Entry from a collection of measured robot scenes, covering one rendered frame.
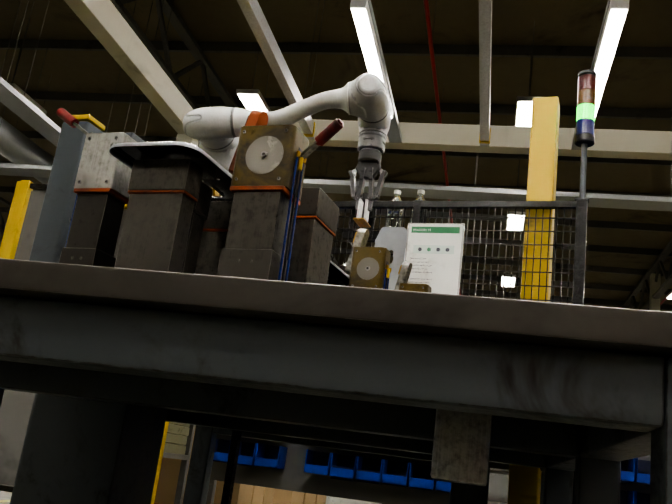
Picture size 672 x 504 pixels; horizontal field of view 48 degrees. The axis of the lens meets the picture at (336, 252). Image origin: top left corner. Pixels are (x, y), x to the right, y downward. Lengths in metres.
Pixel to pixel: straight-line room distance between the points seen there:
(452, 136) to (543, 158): 3.71
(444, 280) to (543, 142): 0.66
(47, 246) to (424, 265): 1.64
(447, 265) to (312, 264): 1.45
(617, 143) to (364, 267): 4.99
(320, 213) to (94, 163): 0.45
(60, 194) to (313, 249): 0.55
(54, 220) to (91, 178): 0.19
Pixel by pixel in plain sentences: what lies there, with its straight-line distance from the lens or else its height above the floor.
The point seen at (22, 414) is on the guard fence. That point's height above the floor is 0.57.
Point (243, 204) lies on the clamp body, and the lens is 1.34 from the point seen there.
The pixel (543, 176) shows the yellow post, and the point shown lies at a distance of 3.03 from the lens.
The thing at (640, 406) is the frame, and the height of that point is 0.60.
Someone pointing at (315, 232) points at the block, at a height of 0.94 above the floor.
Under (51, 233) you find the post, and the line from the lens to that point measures 1.68.
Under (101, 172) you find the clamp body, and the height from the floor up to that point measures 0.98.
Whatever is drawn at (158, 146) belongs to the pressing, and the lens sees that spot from 1.40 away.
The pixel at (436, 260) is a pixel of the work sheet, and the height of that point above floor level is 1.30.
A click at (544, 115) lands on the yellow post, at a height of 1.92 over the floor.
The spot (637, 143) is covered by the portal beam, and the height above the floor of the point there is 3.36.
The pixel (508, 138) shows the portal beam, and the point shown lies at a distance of 6.71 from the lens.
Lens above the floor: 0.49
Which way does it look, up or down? 16 degrees up
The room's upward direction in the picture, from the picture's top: 8 degrees clockwise
